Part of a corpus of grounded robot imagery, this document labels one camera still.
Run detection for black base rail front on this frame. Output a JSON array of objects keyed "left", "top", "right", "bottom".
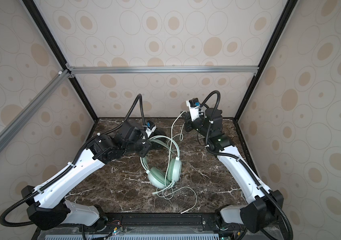
[{"left": 32, "top": 213, "right": 288, "bottom": 240}]

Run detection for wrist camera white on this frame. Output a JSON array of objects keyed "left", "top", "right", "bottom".
[
  {"left": 186, "top": 98, "right": 202, "bottom": 122},
  {"left": 145, "top": 120, "right": 156, "bottom": 137}
]

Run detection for black corner frame post right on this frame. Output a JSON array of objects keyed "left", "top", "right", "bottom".
[{"left": 233, "top": 0, "right": 298, "bottom": 123}]

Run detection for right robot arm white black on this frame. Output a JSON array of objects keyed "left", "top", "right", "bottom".
[{"left": 182, "top": 108, "right": 286, "bottom": 233}]

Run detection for aluminium rail left diagonal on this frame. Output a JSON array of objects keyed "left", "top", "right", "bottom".
[{"left": 0, "top": 70, "right": 69, "bottom": 153}]

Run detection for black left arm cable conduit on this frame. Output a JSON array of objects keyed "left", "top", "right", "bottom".
[{"left": 0, "top": 93, "right": 147, "bottom": 228}]

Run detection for mint green headphone cable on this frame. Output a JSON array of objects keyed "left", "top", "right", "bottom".
[{"left": 151, "top": 111, "right": 198, "bottom": 214}]

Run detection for black blue gaming headphones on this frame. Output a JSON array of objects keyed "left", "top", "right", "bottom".
[{"left": 150, "top": 129, "right": 167, "bottom": 150}]

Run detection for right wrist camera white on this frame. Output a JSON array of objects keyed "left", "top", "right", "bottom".
[{"left": 186, "top": 98, "right": 202, "bottom": 122}]

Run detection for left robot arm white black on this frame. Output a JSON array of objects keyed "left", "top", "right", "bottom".
[{"left": 27, "top": 121, "right": 156, "bottom": 230}]

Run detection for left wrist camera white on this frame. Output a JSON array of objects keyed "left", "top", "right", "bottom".
[{"left": 145, "top": 120, "right": 156, "bottom": 137}]

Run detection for aluminium rail back horizontal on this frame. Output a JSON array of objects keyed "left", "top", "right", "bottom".
[{"left": 69, "top": 66, "right": 259, "bottom": 74}]

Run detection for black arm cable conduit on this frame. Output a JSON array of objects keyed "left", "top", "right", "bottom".
[
  {"left": 0, "top": 93, "right": 147, "bottom": 228},
  {"left": 199, "top": 90, "right": 294, "bottom": 240}
]

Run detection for black corner frame post left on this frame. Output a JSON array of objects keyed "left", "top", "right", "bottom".
[{"left": 21, "top": 0, "right": 98, "bottom": 122}]

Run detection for mint green headphones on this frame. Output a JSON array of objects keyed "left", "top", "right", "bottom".
[{"left": 140, "top": 136, "right": 182, "bottom": 195}]

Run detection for black corner frame post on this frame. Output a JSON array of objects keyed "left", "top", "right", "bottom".
[
  {"left": 21, "top": 0, "right": 98, "bottom": 122},
  {"left": 233, "top": 0, "right": 298, "bottom": 123}
]

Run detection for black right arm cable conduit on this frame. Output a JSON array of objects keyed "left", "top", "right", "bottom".
[{"left": 199, "top": 90, "right": 294, "bottom": 240}]

